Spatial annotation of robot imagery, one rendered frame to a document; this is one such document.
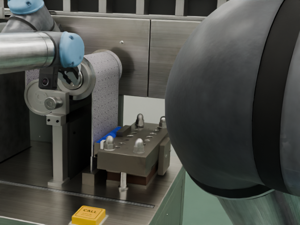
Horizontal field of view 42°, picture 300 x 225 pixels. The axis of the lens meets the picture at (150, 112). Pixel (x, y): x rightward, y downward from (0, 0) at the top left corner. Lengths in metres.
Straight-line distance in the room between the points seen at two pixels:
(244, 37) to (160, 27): 1.32
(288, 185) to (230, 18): 0.09
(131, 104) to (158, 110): 0.28
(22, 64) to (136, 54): 0.81
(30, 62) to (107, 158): 0.54
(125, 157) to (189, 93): 1.03
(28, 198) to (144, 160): 0.37
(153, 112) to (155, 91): 2.50
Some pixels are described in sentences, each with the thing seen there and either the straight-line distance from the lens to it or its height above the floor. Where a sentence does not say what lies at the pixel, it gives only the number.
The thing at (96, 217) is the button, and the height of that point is 0.92.
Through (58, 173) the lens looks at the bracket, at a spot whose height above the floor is 0.94.
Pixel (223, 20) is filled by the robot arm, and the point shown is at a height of 1.44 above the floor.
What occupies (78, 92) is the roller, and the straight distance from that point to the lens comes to 1.27.
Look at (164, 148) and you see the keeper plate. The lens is 1.37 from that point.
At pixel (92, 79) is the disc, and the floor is 1.25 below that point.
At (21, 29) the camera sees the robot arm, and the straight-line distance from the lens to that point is 0.97.
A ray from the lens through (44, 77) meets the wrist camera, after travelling 1.10.
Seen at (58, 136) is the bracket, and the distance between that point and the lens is 1.30.
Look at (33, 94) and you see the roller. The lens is 1.37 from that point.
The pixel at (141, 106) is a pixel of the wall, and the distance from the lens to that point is 4.05.
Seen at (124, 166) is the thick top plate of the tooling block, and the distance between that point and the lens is 1.24.
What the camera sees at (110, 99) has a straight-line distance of 1.42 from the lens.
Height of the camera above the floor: 1.44
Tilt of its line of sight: 13 degrees down
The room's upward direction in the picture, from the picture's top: 2 degrees clockwise
